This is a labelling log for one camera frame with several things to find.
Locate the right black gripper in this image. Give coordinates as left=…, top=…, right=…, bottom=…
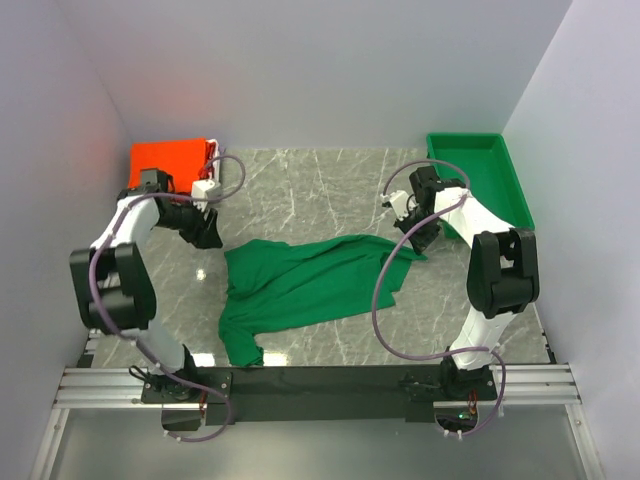
left=395, top=206, right=441, bottom=255

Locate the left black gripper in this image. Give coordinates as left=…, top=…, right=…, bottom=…
left=156, top=194, right=223, bottom=249

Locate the green t shirt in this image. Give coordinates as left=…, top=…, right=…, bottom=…
left=218, top=233, right=429, bottom=368

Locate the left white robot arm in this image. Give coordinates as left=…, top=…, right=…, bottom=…
left=70, top=168, right=222, bottom=402

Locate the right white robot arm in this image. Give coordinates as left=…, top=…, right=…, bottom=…
left=384, top=166, right=540, bottom=399

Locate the folded red white t shirt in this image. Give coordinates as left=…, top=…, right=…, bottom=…
left=199, top=139, right=220, bottom=181

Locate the folded orange t shirt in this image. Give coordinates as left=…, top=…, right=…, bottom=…
left=128, top=138, right=211, bottom=193

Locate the green plastic bin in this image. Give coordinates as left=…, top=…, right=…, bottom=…
left=426, top=132, right=535, bottom=243

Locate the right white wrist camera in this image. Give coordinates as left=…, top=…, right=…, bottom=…
left=381, top=190, right=415, bottom=221

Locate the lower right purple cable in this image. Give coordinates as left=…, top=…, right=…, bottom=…
left=439, top=359, right=508, bottom=439

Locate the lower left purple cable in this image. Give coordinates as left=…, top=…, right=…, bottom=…
left=160, top=389, right=238, bottom=444

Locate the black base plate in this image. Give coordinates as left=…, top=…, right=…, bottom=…
left=128, top=364, right=504, bottom=431

